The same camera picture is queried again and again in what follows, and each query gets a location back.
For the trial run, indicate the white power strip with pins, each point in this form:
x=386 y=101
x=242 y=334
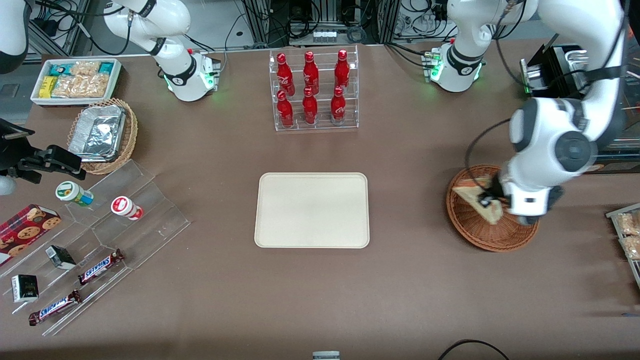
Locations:
x=324 y=36

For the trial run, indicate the yellow snack pack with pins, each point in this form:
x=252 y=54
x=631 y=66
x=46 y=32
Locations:
x=47 y=86

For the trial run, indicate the white rectangular snack bin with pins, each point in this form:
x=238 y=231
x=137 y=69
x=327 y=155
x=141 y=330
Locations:
x=116 y=82

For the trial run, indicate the black countertop appliance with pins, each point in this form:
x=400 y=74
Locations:
x=555 y=67

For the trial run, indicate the silver foil container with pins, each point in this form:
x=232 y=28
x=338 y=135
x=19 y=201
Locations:
x=97 y=135

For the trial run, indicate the clear rice cracker bag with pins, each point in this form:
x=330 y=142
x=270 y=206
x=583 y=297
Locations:
x=82 y=85

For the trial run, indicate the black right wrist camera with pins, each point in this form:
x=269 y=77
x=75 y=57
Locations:
x=12 y=131

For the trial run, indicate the red cookie box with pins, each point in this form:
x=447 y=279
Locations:
x=25 y=232

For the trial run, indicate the red cola bottle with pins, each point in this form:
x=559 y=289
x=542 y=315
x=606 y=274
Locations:
x=311 y=75
x=285 y=112
x=285 y=75
x=338 y=109
x=342 y=72
x=310 y=110

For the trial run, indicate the clear acrylic bottle rack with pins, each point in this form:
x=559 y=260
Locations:
x=320 y=127

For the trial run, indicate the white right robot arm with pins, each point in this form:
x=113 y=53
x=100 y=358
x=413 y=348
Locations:
x=180 y=80

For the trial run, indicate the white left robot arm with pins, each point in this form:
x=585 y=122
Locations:
x=565 y=125

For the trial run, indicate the red label yogurt cup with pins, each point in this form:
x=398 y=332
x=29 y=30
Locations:
x=125 y=207

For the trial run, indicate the clear acrylic tiered stand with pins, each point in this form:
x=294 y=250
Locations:
x=155 y=220

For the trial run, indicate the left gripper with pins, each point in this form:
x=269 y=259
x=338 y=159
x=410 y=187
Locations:
x=495 y=191

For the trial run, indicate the light wicker basket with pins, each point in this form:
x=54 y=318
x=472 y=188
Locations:
x=131 y=135

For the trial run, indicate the grey box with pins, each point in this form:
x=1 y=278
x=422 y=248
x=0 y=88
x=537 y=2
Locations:
x=326 y=355

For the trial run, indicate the grey snack tray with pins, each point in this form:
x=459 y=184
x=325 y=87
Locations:
x=631 y=270

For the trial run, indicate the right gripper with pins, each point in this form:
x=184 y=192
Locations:
x=11 y=159

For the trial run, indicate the small black white box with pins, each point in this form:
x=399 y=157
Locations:
x=25 y=288
x=61 y=257

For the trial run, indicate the green label yogurt cup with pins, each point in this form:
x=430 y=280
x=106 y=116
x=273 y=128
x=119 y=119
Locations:
x=72 y=192

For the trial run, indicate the brown round wicker basket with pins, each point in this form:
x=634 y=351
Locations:
x=475 y=230

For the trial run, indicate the clear cracker snack pack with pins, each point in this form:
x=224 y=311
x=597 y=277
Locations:
x=629 y=223
x=632 y=248

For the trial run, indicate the brown snickers bar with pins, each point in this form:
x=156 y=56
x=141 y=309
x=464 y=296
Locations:
x=99 y=267
x=54 y=307

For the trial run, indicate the cream rectangular serving tray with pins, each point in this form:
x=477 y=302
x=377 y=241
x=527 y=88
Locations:
x=312 y=210

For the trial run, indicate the teal snack pack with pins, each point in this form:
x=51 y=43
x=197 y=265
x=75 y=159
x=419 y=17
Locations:
x=60 y=69
x=106 y=68

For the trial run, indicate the triangular sandwich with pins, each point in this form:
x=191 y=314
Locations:
x=466 y=192

